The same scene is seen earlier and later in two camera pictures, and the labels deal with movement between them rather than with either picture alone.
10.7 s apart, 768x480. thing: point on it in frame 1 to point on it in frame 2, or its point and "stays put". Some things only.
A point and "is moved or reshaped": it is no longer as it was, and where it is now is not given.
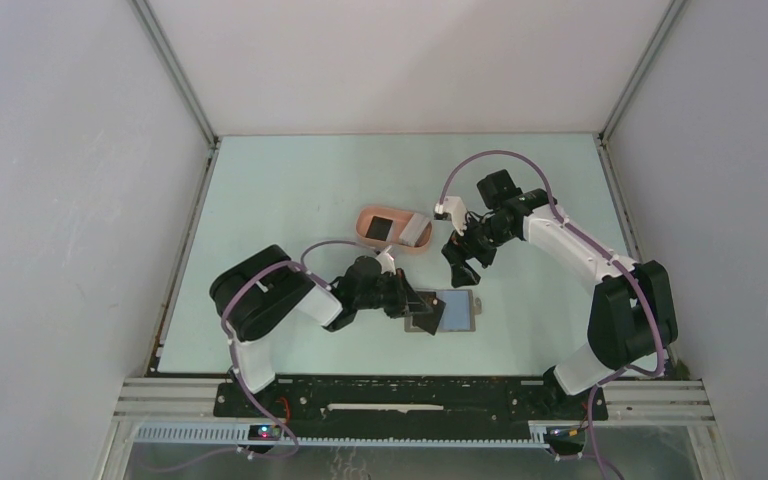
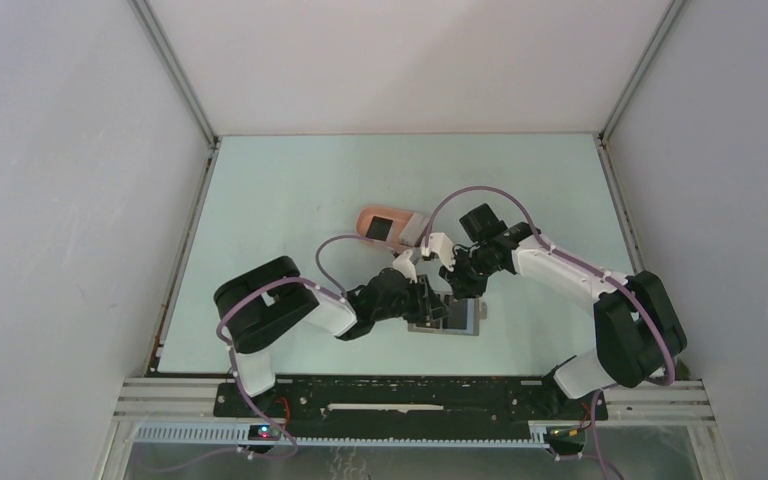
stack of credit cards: x=414 y=229 stays put
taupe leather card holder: x=459 y=314 stays put
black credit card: x=429 y=321 is moved or reshaped
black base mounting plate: x=408 y=400 stays put
